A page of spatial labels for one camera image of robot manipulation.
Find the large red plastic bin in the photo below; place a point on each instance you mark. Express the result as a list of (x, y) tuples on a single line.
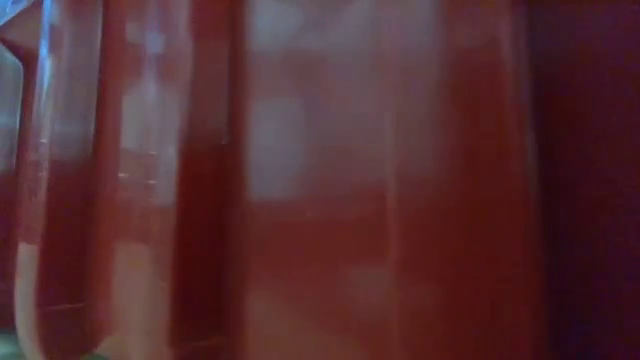
[(350, 200)]

